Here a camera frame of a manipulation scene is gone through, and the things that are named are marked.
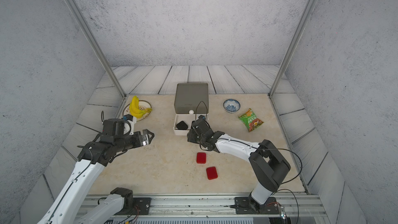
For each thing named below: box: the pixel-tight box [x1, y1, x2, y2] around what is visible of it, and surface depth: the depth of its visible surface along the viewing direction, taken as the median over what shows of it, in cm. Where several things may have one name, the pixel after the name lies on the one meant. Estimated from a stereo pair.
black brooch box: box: [176, 120, 189, 131], surface depth 95 cm
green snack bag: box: [238, 107, 264, 133], surface depth 103 cm
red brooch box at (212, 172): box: [206, 166, 219, 180], surface depth 84 cm
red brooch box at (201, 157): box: [196, 151, 207, 164], surface depth 91 cm
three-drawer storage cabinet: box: [173, 82, 209, 136], surface depth 93 cm
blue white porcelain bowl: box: [222, 98, 241, 114], surface depth 113 cm
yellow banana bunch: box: [129, 95, 153, 119], surface depth 107 cm
